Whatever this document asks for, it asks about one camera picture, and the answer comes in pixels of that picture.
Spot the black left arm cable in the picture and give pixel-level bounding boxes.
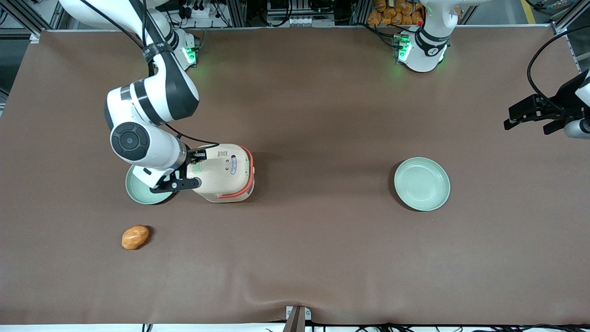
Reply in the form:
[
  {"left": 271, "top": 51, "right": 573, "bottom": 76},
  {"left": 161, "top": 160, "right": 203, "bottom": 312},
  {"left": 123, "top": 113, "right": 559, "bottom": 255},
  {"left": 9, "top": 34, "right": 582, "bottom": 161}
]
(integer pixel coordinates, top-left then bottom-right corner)
[{"left": 527, "top": 25, "right": 590, "bottom": 116}]

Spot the light green round plate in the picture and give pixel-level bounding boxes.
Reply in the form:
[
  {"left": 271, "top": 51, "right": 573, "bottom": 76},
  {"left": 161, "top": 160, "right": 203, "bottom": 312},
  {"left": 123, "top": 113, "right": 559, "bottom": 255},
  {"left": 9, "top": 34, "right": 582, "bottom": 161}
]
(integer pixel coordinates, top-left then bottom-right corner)
[
  {"left": 394, "top": 157, "right": 451, "bottom": 212},
  {"left": 125, "top": 165, "right": 178, "bottom": 205}
]

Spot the orange bread roll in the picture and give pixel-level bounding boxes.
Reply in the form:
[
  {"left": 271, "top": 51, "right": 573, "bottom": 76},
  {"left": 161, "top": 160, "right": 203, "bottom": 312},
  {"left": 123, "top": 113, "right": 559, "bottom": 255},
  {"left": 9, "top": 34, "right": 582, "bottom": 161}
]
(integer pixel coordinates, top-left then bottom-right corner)
[{"left": 121, "top": 225, "right": 150, "bottom": 250}]

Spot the white power strip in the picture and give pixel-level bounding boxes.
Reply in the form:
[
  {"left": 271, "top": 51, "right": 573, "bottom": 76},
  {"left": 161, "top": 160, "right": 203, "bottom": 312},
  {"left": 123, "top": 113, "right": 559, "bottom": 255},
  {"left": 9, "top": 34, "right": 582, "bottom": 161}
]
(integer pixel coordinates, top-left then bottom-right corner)
[{"left": 182, "top": 2, "right": 217, "bottom": 22}]

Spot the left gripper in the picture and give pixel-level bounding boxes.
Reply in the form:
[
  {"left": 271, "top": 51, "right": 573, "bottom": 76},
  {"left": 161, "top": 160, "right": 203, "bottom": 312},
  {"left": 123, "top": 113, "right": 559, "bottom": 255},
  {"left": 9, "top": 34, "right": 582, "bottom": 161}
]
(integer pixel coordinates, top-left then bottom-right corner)
[{"left": 503, "top": 69, "right": 590, "bottom": 140}]

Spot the cream rice cooker orange trim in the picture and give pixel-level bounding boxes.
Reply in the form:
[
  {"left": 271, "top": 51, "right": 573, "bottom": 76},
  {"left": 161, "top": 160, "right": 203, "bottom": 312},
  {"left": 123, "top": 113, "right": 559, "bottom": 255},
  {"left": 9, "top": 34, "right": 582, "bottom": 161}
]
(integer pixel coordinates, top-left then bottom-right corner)
[{"left": 187, "top": 143, "right": 256, "bottom": 203}]

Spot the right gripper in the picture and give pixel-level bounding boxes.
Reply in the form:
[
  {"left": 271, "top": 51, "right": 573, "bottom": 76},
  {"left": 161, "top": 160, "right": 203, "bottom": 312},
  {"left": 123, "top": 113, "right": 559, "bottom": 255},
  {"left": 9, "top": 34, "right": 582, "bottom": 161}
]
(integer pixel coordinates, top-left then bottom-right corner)
[{"left": 134, "top": 147, "right": 208, "bottom": 194}]

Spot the grey metal table bracket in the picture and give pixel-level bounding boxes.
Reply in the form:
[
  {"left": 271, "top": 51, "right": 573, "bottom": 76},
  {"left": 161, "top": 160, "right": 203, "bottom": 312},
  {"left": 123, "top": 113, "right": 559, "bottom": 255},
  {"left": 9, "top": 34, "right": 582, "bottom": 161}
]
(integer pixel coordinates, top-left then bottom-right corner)
[{"left": 283, "top": 306, "right": 313, "bottom": 332}]

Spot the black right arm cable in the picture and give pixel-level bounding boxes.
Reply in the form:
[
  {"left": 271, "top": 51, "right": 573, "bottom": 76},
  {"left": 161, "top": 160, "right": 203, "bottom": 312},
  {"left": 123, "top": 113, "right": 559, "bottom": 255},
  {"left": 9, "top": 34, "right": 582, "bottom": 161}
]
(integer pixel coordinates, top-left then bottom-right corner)
[{"left": 79, "top": 0, "right": 220, "bottom": 149}]

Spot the brown table cover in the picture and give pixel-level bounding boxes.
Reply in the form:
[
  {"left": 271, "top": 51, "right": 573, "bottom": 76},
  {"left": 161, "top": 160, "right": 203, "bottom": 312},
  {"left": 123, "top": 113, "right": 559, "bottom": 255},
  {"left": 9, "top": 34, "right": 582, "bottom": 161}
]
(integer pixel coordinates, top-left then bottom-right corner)
[{"left": 0, "top": 25, "right": 590, "bottom": 326}]

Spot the bag of orange buns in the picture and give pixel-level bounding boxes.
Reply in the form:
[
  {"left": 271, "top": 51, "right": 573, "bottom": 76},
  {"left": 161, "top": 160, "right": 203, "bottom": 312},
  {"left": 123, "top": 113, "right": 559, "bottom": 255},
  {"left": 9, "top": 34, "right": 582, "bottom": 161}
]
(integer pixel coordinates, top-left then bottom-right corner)
[{"left": 367, "top": 0, "right": 425, "bottom": 26}]

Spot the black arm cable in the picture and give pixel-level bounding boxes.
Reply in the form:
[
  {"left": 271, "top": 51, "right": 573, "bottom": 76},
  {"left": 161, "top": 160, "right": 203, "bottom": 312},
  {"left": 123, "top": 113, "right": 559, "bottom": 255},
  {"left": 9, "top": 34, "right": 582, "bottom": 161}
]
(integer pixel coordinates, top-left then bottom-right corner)
[
  {"left": 527, "top": 25, "right": 590, "bottom": 116},
  {"left": 79, "top": 0, "right": 220, "bottom": 149}
]

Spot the aluminium frame profile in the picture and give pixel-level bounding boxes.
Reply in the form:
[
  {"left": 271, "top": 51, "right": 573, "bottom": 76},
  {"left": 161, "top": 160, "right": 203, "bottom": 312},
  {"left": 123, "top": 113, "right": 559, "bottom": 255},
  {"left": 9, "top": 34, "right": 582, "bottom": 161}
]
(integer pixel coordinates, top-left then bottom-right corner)
[
  {"left": 551, "top": 0, "right": 590, "bottom": 36},
  {"left": 0, "top": 0, "right": 63, "bottom": 44},
  {"left": 228, "top": 0, "right": 248, "bottom": 27},
  {"left": 350, "top": 0, "right": 370, "bottom": 26}
]

